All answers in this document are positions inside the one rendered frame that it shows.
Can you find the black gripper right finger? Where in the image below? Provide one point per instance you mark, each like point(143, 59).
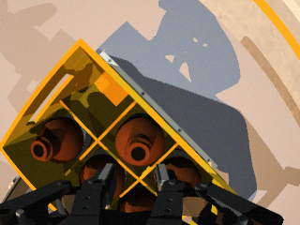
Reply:
point(231, 209)

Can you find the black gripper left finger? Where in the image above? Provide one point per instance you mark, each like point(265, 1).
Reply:
point(32, 208)

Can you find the grey square tray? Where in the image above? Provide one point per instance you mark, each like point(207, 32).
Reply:
point(19, 188)

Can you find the yellow crate with dividers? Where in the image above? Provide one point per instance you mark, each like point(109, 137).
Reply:
point(97, 102)

